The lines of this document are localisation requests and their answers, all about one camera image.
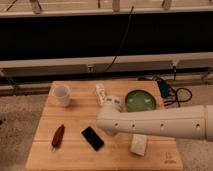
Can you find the white sponge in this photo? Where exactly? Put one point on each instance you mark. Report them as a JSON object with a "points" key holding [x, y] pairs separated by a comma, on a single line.
{"points": [[138, 145]]}

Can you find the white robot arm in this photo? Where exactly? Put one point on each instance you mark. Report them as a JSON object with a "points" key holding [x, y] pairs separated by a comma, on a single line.
{"points": [[192, 122]]}

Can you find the black eraser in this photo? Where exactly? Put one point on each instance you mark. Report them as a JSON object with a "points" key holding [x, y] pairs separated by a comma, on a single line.
{"points": [[92, 138]]}

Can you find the green bowl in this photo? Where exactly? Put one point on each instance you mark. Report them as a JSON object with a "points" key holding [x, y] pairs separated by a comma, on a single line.
{"points": [[140, 100]]}

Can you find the white plastic cup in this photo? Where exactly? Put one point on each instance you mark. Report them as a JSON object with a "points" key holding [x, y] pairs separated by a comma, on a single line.
{"points": [[62, 94]]}

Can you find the white tube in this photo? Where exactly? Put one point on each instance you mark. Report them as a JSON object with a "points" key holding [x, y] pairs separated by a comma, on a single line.
{"points": [[100, 92]]}

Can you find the brown red marker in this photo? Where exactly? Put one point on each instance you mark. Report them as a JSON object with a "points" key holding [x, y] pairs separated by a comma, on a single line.
{"points": [[58, 136]]}

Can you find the wooden board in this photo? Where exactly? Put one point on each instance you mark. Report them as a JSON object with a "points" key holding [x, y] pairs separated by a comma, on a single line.
{"points": [[75, 153]]}

